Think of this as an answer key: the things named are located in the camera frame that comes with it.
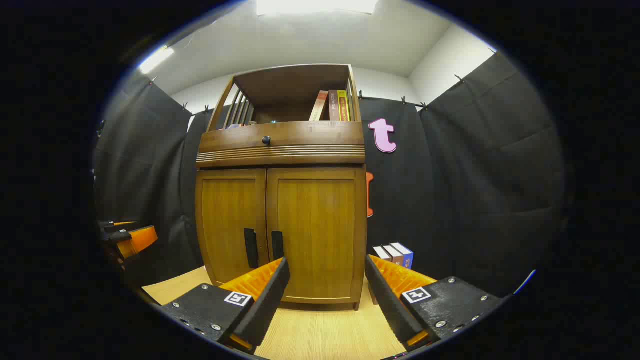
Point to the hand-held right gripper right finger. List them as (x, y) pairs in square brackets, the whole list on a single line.
[(390, 305)]

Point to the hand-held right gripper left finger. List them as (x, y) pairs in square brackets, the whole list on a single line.
[(265, 305)]

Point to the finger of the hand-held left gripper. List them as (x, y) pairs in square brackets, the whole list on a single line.
[(140, 241), (120, 225)]

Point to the wooden cabinet door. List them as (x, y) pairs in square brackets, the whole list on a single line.
[(320, 225), (227, 220)]

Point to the wooden double-door shoe cabinet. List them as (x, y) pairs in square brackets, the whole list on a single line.
[(300, 156)]

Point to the reddish brown thick book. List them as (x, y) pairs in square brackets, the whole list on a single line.
[(395, 255)]

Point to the blue thick book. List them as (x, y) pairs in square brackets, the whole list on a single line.
[(406, 256)]

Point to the black backdrop cloth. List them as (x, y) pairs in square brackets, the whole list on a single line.
[(475, 200)]

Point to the black drawer knob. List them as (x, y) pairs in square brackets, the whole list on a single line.
[(266, 140)]

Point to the beige book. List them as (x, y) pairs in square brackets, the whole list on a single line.
[(319, 106)]

